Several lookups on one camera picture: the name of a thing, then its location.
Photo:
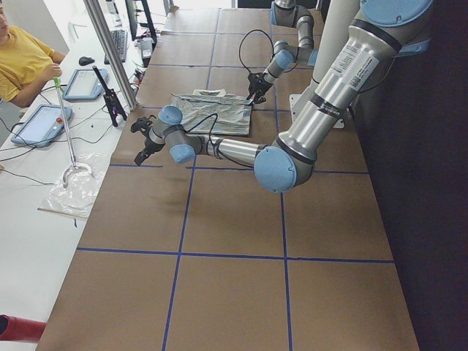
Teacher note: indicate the red object at edge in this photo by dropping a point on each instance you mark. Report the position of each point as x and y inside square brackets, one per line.
[20, 329]

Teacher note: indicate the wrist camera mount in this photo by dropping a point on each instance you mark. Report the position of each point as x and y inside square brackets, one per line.
[142, 125]
[255, 82]

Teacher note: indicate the blue teach pendant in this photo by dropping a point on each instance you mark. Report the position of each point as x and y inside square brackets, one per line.
[84, 85]
[42, 126]

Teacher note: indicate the blue tape line crosswise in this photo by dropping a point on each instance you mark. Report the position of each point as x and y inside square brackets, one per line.
[236, 256]

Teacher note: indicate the black camera tripod stand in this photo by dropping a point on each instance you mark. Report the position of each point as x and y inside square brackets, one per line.
[112, 102]

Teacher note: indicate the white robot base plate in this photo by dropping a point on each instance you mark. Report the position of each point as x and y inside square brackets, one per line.
[296, 107]

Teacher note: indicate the black computer mouse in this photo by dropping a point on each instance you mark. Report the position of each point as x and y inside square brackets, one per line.
[85, 60]

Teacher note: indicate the metal reacher grabber tool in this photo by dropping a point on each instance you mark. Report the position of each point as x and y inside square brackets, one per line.
[75, 166]

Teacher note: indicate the aluminium frame post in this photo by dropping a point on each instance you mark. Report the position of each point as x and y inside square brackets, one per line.
[103, 32]

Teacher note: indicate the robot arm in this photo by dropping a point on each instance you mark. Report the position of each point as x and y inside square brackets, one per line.
[292, 15]
[380, 30]

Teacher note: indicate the blue tape line lengthwise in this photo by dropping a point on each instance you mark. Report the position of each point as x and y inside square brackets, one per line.
[165, 341]

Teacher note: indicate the navy white striped polo shirt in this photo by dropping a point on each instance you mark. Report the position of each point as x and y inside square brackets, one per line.
[215, 112]

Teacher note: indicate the brown paper table cover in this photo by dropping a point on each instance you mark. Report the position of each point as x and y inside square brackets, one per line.
[115, 301]

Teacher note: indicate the near blue teach pendant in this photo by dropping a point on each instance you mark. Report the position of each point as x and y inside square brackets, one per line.
[42, 126]

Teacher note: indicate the person in yellow shirt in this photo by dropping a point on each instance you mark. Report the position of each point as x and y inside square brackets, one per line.
[27, 64]

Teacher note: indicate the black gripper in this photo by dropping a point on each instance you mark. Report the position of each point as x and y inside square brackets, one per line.
[149, 145]
[257, 85]

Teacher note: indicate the black monitor stand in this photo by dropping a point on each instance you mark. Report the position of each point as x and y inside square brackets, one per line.
[140, 21]

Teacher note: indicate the black keyboard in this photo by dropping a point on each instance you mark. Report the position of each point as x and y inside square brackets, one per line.
[119, 38]

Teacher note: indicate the clear plastic bag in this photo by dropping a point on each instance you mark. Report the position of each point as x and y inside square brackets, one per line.
[78, 198]

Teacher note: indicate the far blue teach pendant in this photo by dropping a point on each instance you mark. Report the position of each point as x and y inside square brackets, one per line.
[84, 85]

